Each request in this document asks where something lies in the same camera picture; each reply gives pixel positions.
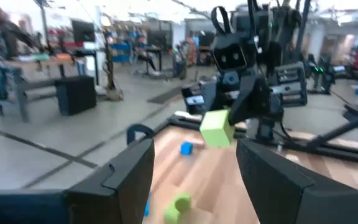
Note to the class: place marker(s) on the green wooden cube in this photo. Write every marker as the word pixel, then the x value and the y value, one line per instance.
pixel 216 129

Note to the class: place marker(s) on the blue wooden cube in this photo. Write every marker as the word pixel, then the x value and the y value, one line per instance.
pixel 186 148

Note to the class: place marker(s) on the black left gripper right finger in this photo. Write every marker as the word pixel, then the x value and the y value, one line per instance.
pixel 275 186

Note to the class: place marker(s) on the wooden workbench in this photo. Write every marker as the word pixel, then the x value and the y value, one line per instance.
pixel 20 93

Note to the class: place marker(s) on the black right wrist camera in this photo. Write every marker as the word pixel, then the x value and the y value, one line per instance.
pixel 228 53

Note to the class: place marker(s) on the blue wooden cylinder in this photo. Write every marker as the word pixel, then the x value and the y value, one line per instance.
pixel 148 205

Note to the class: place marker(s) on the dark floor mat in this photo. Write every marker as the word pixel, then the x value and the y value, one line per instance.
pixel 165 96

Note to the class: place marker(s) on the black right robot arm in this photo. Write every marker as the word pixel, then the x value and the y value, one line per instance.
pixel 286 31

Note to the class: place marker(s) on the black computer monitor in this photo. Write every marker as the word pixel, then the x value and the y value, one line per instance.
pixel 82 31

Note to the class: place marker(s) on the background black robot arm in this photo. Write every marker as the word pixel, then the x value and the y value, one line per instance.
pixel 320 74

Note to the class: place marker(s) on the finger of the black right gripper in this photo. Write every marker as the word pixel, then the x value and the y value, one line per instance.
pixel 252 96
pixel 209 96

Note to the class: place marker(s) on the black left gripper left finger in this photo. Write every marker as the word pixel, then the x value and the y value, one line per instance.
pixel 120 193

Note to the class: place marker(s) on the green wooden cylinder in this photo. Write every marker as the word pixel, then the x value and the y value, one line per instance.
pixel 182 202

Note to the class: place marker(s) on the black computer case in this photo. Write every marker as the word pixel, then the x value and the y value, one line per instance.
pixel 75 96

